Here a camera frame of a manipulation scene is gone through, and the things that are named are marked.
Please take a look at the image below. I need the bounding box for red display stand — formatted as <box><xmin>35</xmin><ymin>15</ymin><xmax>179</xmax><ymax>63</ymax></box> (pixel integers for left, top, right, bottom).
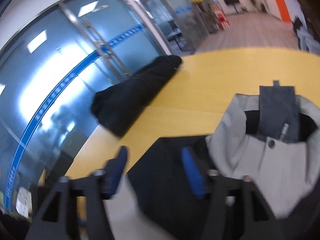
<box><xmin>212</xmin><ymin>4</ymin><xmax>230</xmax><ymax>30</ymax></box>

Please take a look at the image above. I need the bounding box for wall television screen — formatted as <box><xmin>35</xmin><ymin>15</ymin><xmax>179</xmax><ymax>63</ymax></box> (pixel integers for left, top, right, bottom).
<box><xmin>224</xmin><ymin>0</ymin><xmax>240</xmax><ymax>14</ymax></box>

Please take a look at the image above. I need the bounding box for grey and black jacket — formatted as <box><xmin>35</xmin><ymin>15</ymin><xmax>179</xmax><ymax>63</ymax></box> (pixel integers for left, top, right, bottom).
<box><xmin>106</xmin><ymin>82</ymin><xmax>319</xmax><ymax>239</ymax></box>

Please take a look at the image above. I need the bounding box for black folded garment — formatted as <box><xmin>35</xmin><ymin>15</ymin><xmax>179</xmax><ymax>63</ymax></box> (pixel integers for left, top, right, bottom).
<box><xmin>91</xmin><ymin>55</ymin><xmax>182</xmax><ymax>138</ymax></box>

